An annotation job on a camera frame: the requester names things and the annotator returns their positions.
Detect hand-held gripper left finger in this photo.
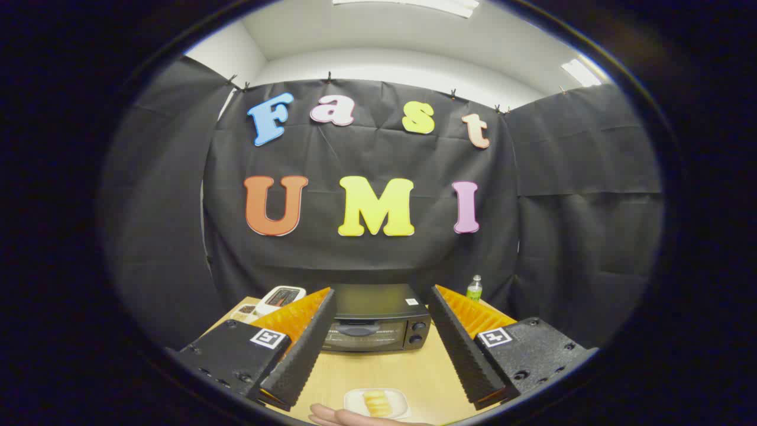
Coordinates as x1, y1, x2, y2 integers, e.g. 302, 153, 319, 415
169, 288, 338, 412

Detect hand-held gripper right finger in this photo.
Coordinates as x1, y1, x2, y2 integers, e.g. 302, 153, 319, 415
427, 285, 599, 411

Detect black toaster oven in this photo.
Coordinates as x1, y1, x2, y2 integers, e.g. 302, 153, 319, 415
322, 283, 433, 354

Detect yellow bread roll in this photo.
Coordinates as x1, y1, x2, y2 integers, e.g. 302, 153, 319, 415
363, 389, 393, 417

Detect white toaster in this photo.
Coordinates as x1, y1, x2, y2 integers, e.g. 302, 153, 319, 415
255, 286, 307, 317

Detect white square plate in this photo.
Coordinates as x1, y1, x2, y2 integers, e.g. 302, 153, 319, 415
344, 388, 412, 420

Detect small ceiling light panel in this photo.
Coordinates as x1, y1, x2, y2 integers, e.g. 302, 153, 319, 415
560, 58, 603, 88

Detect long ceiling light panel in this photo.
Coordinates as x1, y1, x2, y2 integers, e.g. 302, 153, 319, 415
332, 0, 480, 19

